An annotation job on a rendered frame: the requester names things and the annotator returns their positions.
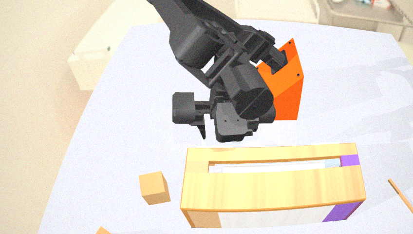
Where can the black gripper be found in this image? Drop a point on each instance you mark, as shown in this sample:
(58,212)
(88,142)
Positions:
(186,110)

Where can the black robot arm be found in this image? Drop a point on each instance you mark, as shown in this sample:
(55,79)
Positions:
(198,31)

